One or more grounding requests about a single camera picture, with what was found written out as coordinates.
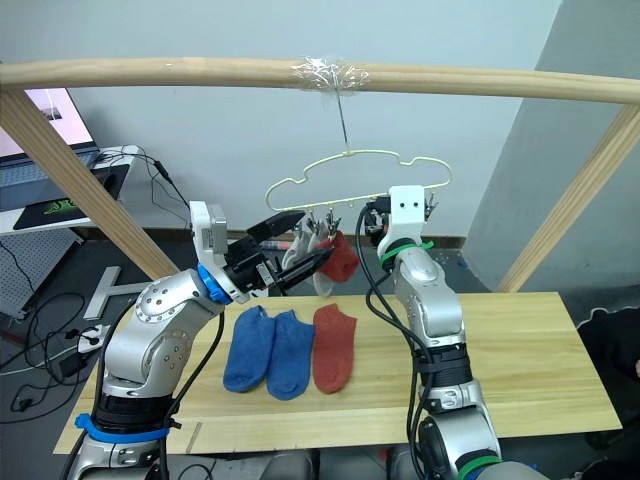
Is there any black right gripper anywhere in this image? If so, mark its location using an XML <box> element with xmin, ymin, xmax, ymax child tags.
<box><xmin>364</xmin><ymin>195</ymin><xmax>394</xmax><ymax>236</ymax></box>

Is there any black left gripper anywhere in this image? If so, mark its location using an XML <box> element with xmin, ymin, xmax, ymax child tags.
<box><xmin>222</xmin><ymin>210</ymin><xmax>334</xmax><ymax>297</ymax></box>

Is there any white sock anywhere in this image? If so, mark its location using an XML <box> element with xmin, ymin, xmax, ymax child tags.
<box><xmin>281</xmin><ymin>227</ymin><xmax>315</xmax><ymax>275</ymax></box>
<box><xmin>306</xmin><ymin>229</ymin><xmax>337</xmax><ymax>299</ymax></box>

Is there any red sock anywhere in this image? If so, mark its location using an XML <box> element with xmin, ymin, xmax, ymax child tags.
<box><xmin>317</xmin><ymin>230</ymin><xmax>361</xmax><ymax>285</ymax></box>
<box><xmin>311</xmin><ymin>302</ymin><xmax>359</xmax><ymax>396</ymax></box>

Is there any blue sock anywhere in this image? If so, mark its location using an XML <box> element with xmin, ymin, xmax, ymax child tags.
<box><xmin>222</xmin><ymin>305</ymin><xmax>277</xmax><ymax>394</ymax></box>
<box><xmin>265</xmin><ymin>309</ymin><xmax>316</xmax><ymax>403</ymax></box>

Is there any clear tape wrap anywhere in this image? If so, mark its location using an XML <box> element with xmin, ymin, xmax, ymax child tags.
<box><xmin>291</xmin><ymin>55</ymin><xmax>372</xmax><ymax>110</ymax></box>

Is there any white desk foot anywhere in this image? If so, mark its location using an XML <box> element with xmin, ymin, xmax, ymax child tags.
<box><xmin>82</xmin><ymin>265</ymin><xmax>152</xmax><ymax>322</ymax></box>

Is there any small wooden strip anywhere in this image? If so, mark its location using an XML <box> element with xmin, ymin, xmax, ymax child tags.
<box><xmin>185</xmin><ymin>421</ymin><xmax>204</xmax><ymax>455</ymax></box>

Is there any grey rounded shape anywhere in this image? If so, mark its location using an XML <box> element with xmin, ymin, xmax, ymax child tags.
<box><xmin>259</xmin><ymin>448</ymin><xmax>316</xmax><ymax>480</ymax></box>

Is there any black and green mouse pad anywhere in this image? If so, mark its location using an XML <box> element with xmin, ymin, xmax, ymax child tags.
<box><xmin>12</xmin><ymin>164</ymin><xmax>132</xmax><ymax>232</ymax></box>

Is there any black power adapter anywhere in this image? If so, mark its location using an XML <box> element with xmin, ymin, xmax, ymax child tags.
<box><xmin>53</xmin><ymin>351</ymin><xmax>87</xmax><ymax>380</ymax></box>

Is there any white pegboard panel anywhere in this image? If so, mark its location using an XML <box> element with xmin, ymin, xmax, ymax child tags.
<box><xmin>0</xmin><ymin>228</ymin><xmax>85</xmax><ymax>320</ymax></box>

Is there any person in dark clothes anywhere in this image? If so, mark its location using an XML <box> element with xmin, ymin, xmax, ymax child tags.
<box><xmin>574</xmin><ymin>303</ymin><xmax>640</xmax><ymax>451</ymax></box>

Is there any grey laptop with pink screen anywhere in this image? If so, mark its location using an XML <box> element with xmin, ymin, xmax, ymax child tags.
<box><xmin>0</xmin><ymin>88</ymin><xmax>102</xmax><ymax>214</ymax></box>

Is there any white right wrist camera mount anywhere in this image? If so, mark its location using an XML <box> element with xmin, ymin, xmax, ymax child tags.
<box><xmin>376</xmin><ymin>185</ymin><xmax>430</xmax><ymax>257</ymax></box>

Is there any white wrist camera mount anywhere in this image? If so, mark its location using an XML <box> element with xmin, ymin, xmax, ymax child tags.
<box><xmin>376</xmin><ymin>185</ymin><xmax>430</xmax><ymax>257</ymax></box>
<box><xmin>188</xmin><ymin>200</ymin><xmax>252</xmax><ymax>305</ymax></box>

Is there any cream wire clip hanger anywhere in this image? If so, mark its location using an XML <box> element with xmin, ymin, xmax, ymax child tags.
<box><xmin>264</xmin><ymin>89</ymin><xmax>454</xmax><ymax>214</ymax></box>

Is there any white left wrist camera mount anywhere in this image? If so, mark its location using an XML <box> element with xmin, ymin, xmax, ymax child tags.
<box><xmin>188</xmin><ymin>200</ymin><xmax>252</xmax><ymax>305</ymax></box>

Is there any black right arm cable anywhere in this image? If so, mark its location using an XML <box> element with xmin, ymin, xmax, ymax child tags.
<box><xmin>354</xmin><ymin>203</ymin><xmax>437</xmax><ymax>480</ymax></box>

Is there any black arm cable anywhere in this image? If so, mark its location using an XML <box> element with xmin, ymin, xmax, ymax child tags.
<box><xmin>63</xmin><ymin>308</ymin><xmax>227</xmax><ymax>480</ymax></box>
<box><xmin>354</xmin><ymin>203</ymin><xmax>437</xmax><ymax>480</ymax></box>

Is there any black desk cable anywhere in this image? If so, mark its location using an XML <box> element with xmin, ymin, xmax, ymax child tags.
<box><xmin>93</xmin><ymin>147</ymin><xmax>195</xmax><ymax>227</ymax></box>

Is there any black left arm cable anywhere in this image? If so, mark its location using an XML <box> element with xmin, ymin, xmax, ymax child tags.
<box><xmin>63</xmin><ymin>308</ymin><xmax>227</xmax><ymax>480</ymax></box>

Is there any slanted wooden frame post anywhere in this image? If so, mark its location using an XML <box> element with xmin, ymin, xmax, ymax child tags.
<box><xmin>0</xmin><ymin>89</ymin><xmax>180</xmax><ymax>292</ymax></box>
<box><xmin>496</xmin><ymin>103</ymin><xmax>640</xmax><ymax>294</ymax></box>

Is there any wooden top rail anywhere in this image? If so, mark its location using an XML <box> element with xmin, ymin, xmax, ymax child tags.
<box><xmin>0</xmin><ymin>55</ymin><xmax>640</xmax><ymax>107</ymax></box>

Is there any black floor cable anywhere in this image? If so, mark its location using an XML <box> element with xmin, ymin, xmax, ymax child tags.
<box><xmin>0</xmin><ymin>292</ymin><xmax>109</xmax><ymax>414</ymax></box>

